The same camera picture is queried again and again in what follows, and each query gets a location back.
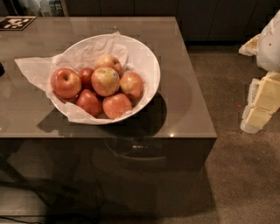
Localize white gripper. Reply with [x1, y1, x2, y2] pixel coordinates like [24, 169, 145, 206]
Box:
[239, 10, 280, 134]

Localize yellow-red apple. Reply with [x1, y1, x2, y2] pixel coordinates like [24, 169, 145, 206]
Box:
[91, 67, 120, 97]
[94, 54, 123, 75]

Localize white bowl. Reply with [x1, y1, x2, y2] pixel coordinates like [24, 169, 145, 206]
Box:
[49, 33, 162, 126]

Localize right red-yellow apple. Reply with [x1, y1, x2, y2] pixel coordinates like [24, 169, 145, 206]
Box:
[120, 71, 144, 100]

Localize front right red apple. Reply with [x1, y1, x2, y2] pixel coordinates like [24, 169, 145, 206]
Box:
[102, 94, 132, 119]

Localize front left red apple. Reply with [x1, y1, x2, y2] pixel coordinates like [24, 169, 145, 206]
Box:
[76, 89, 102, 116]

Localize small dark red apple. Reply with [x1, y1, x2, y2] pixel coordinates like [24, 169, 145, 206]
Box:
[78, 67, 95, 89]

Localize red apple far left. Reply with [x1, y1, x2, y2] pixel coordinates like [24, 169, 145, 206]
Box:
[51, 68, 82, 99]

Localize white crumpled paper liner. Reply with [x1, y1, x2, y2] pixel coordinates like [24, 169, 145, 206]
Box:
[14, 31, 147, 124]

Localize dark object at left edge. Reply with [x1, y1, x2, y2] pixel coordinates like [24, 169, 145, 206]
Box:
[0, 62, 5, 77]

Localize black white fiducial marker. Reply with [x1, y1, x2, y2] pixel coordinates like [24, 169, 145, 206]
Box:
[0, 16, 35, 31]

